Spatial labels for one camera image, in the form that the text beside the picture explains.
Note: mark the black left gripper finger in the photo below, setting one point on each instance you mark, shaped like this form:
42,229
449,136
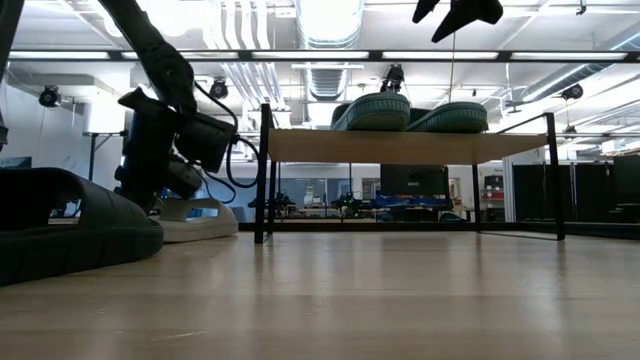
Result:
184,177
145,195

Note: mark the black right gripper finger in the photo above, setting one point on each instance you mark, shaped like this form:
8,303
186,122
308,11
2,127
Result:
460,17
425,10

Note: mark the grey rubber slide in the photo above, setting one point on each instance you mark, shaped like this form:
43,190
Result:
200,225

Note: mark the black rubber slide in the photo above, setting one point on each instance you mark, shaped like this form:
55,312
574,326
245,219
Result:
75,240

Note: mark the teal rubber slide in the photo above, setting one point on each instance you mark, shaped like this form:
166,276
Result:
450,120
375,112

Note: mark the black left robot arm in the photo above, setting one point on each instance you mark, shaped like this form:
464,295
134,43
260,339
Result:
160,60

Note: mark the background high table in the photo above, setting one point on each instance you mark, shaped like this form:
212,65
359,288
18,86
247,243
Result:
91,150

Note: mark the black round ceiling fixture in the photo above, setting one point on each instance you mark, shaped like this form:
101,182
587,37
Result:
219,90
572,92
49,96

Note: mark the black overhead rig beam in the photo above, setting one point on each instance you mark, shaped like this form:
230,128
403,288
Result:
200,56

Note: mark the black background monitor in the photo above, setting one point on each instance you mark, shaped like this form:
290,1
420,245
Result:
414,181

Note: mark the black room partition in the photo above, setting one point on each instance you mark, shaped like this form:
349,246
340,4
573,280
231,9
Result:
575,192

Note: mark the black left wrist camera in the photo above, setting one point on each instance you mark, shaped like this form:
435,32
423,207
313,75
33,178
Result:
205,140

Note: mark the black overhead camera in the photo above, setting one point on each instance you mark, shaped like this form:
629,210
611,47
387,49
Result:
393,77

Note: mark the wooden shelf with black frame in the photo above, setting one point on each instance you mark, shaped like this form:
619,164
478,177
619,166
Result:
390,147

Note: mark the black table rig frame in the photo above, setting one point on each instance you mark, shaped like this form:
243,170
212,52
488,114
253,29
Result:
350,226

